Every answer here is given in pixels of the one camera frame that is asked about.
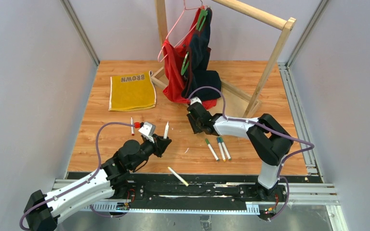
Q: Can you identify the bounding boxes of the dark navy garment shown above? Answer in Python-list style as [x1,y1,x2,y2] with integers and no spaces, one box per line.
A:
[181,8,222,101]

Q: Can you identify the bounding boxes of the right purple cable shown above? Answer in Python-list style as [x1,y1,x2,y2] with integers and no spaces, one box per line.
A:
[187,86,315,220]

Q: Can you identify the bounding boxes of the white pen green cap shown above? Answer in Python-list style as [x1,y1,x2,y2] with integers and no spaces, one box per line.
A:
[205,138,219,161]

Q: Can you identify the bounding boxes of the green hanger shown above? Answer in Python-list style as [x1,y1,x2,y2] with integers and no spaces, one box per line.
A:
[181,9,208,76]

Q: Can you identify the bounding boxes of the white pen teal end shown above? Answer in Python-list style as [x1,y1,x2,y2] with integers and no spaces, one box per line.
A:
[163,122,169,139]

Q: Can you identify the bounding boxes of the white pen yellow cap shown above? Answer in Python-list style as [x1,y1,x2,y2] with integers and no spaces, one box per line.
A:
[167,167,189,187]

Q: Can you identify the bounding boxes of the purple cable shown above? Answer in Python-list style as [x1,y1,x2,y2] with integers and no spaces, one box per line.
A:
[187,86,315,220]
[19,121,141,231]

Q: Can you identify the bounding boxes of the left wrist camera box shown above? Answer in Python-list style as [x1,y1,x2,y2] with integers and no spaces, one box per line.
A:
[138,122,156,143]

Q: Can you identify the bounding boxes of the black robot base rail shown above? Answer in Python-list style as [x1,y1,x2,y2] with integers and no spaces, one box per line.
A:
[105,173,290,216]

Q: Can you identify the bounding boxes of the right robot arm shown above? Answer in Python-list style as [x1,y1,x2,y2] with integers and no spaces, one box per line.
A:
[187,102,293,200]

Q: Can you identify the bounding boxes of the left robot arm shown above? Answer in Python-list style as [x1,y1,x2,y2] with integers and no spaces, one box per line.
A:
[20,134,172,231]

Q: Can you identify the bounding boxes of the red garment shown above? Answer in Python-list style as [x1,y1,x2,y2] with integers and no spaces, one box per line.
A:
[163,7,217,109]

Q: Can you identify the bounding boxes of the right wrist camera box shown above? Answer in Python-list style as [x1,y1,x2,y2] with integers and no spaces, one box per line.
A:
[189,97,202,105]

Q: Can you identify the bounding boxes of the pink wire hanger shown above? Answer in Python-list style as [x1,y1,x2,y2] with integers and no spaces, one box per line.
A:
[155,0,204,63]

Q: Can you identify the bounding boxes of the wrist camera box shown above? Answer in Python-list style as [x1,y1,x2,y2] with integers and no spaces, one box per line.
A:
[138,122,156,143]
[189,97,202,105]

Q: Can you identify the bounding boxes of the wooden clothes rack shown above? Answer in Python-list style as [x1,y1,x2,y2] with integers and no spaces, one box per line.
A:
[150,0,297,119]

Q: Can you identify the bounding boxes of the yellow folded towel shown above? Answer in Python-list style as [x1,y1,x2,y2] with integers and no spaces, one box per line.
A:
[108,71,157,112]

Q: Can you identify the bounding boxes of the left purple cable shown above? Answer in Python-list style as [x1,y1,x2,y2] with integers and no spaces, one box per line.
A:
[19,121,141,231]

